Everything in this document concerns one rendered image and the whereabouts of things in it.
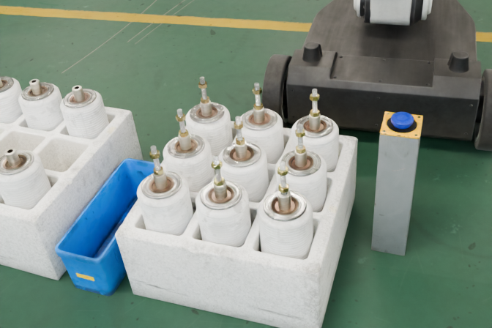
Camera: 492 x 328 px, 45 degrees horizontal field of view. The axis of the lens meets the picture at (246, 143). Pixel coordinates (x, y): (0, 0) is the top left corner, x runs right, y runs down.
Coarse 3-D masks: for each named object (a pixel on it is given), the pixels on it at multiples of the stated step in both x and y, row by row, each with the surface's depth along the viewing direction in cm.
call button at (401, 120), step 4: (400, 112) 108; (404, 112) 108; (392, 116) 108; (396, 116) 108; (400, 116) 107; (404, 116) 107; (408, 116) 107; (412, 116) 107; (392, 120) 107; (396, 120) 107; (400, 120) 107; (404, 120) 106; (408, 120) 106; (412, 120) 106; (396, 124) 106; (400, 124) 106; (404, 124) 106; (408, 124) 106; (400, 128) 107; (404, 128) 107
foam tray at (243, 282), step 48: (288, 144) 128; (192, 192) 118; (336, 192) 115; (144, 240) 109; (192, 240) 108; (336, 240) 116; (144, 288) 119; (192, 288) 114; (240, 288) 109; (288, 288) 104
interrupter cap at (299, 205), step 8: (296, 192) 105; (264, 200) 104; (272, 200) 104; (296, 200) 104; (304, 200) 103; (264, 208) 102; (272, 208) 102; (296, 208) 102; (304, 208) 102; (272, 216) 101; (280, 216) 101; (288, 216) 101; (296, 216) 100
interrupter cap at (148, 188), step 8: (152, 176) 112; (168, 176) 111; (176, 176) 111; (144, 184) 110; (152, 184) 110; (168, 184) 110; (176, 184) 109; (144, 192) 108; (152, 192) 108; (160, 192) 108; (168, 192) 108; (176, 192) 108
